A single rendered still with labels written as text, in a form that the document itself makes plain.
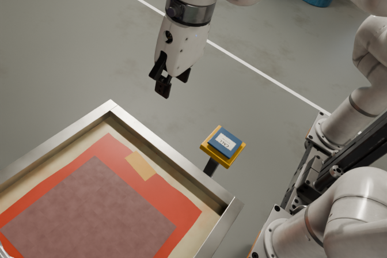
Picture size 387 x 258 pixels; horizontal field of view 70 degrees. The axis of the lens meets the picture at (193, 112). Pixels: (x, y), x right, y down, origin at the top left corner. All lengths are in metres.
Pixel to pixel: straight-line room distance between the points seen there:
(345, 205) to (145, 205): 0.56
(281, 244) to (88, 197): 0.53
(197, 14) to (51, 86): 2.14
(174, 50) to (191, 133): 1.81
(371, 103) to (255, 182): 1.43
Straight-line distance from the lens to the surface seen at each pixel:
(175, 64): 0.46
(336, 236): 0.46
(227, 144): 1.02
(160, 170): 0.92
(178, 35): 0.43
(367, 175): 0.52
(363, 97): 0.89
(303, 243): 0.62
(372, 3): 0.34
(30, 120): 2.29
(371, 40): 0.79
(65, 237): 0.85
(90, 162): 0.93
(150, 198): 0.88
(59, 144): 0.93
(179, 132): 2.22
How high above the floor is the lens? 1.76
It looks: 48 degrees down
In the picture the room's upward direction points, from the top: 20 degrees clockwise
